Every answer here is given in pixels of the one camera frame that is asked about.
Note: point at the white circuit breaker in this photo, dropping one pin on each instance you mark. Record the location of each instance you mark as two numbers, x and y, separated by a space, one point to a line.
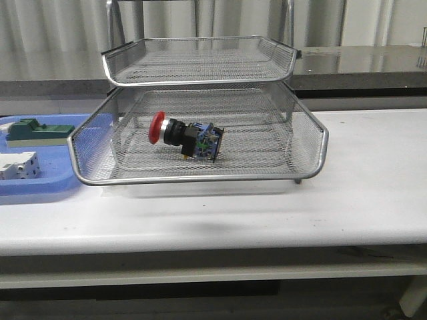
23 165

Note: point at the silver mesh tray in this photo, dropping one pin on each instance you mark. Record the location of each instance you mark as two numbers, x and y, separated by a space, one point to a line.
200 61
93 161
256 145

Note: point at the dark stone counter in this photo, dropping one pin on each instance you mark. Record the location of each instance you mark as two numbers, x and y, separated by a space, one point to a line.
356 71

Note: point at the red emergency stop button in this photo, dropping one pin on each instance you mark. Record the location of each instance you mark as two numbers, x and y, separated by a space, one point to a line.
197 140

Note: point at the silver metal rack frame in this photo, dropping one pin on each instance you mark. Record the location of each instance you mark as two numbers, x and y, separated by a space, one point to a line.
115 30

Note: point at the blue plastic tray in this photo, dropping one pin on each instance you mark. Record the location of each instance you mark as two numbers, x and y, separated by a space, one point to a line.
56 171

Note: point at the green terminal block component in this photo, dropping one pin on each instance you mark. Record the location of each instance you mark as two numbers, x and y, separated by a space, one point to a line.
29 132

